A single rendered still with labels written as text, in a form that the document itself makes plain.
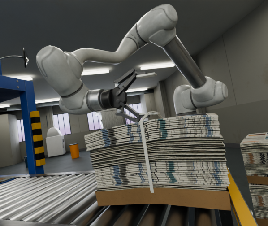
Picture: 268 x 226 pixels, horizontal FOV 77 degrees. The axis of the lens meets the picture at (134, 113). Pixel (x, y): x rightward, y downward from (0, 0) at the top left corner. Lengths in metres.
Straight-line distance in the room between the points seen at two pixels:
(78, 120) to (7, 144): 3.68
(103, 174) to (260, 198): 0.92
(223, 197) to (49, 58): 0.63
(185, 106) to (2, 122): 10.22
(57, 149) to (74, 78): 9.41
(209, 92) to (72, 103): 0.85
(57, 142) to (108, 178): 9.47
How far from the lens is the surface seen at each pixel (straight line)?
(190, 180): 0.47
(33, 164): 1.64
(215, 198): 0.48
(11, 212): 0.81
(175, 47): 1.03
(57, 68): 0.63
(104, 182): 0.56
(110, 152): 0.51
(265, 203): 1.23
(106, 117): 7.69
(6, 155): 10.85
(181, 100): 1.32
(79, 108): 0.70
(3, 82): 1.59
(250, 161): 1.16
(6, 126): 10.81
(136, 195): 0.52
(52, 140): 10.04
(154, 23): 0.95
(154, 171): 0.48
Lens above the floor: 1.03
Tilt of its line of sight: 4 degrees up
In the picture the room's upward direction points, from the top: 9 degrees counter-clockwise
